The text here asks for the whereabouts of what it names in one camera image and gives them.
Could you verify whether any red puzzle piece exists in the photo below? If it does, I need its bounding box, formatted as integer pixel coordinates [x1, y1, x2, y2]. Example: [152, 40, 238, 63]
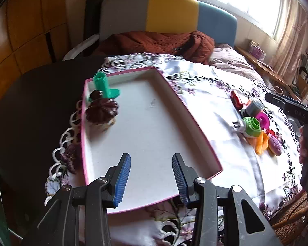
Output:
[230, 90, 243, 110]

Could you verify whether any grey yellow blue headboard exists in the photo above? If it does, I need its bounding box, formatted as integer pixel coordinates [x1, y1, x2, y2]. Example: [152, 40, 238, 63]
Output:
[100, 0, 238, 50]

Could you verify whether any magenta plastic spool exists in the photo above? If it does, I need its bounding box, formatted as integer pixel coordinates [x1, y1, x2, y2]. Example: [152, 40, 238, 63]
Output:
[255, 110, 272, 130]

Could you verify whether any wicker chair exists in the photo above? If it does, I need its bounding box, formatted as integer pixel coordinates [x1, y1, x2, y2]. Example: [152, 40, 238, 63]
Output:
[269, 192, 308, 245]

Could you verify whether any green and white plug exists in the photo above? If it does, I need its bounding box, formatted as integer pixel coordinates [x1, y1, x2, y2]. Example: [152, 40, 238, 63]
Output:
[232, 116, 262, 138]

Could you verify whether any wooden wardrobe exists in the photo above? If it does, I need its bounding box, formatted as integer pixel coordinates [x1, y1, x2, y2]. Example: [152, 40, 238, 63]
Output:
[0, 0, 76, 108]

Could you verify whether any cluttered shelf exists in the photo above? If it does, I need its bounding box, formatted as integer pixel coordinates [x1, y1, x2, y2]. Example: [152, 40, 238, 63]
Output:
[294, 41, 308, 104]

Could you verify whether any pink patterned curtain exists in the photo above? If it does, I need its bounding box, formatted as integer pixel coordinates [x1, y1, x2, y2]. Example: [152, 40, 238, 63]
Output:
[269, 2, 308, 75]

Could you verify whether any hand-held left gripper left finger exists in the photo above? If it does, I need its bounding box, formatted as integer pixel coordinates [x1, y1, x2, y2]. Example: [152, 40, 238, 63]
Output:
[21, 153, 132, 246]

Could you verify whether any orange plastic clip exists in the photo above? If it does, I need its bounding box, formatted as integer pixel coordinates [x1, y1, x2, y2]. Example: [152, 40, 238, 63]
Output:
[246, 132, 269, 155]

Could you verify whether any grey tape roll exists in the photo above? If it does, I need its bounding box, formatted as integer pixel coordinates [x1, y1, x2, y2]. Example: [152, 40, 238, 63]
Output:
[245, 99, 264, 117]

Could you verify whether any purple oval perforated case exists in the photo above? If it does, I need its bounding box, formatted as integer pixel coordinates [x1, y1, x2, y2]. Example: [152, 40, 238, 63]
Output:
[267, 133, 282, 157]

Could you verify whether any pink pillow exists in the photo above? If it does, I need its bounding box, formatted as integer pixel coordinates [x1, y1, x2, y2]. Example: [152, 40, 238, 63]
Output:
[208, 43, 266, 82]

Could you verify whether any dark brown flower-shaped ornament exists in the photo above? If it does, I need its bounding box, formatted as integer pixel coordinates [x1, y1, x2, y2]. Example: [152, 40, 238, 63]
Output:
[85, 90, 119, 126]

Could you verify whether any white embroidered floral tablecloth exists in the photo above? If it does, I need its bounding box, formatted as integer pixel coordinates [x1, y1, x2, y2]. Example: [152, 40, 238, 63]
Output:
[44, 53, 306, 246]

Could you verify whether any person's right hand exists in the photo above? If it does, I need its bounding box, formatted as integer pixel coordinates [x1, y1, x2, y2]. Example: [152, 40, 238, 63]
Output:
[298, 128, 308, 165]

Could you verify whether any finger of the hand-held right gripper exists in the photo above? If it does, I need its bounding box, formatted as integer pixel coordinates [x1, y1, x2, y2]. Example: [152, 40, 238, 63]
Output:
[265, 92, 286, 106]

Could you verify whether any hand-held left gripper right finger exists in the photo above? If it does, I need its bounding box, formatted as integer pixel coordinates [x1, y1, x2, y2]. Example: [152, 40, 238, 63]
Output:
[171, 153, 283, 246]

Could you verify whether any wooden side table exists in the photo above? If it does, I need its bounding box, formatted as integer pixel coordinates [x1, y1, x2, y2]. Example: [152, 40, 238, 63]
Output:
[235, 46, 296, 93]

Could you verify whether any patterned tin box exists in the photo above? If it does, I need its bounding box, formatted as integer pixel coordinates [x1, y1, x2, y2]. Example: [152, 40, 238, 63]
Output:
[248, 40, 267, 61]

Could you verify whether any green plastic stand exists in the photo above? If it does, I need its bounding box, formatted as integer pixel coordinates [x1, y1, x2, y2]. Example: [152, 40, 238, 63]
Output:
[93, 72, 121, 99]

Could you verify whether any rust-coloured quilted jacket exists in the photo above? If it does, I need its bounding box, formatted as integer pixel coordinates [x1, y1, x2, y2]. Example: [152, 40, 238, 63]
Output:
[94, 30, 215, 65]

